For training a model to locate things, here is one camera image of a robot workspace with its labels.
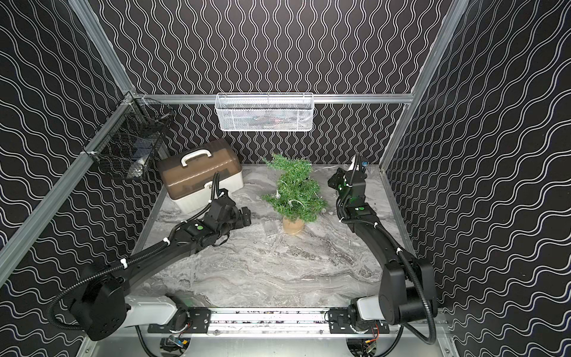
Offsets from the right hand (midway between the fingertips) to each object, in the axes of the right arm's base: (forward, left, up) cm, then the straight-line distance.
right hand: (339, 167), depth 84 cm
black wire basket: (+13, +86, +2) cm, 87 cm away
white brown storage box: (+1, +60, -6) cm, 61 cm away
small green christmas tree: (-15, +16, -1) cm, 21 cm away
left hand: (-13, +37, -10) cm, 40 cm away
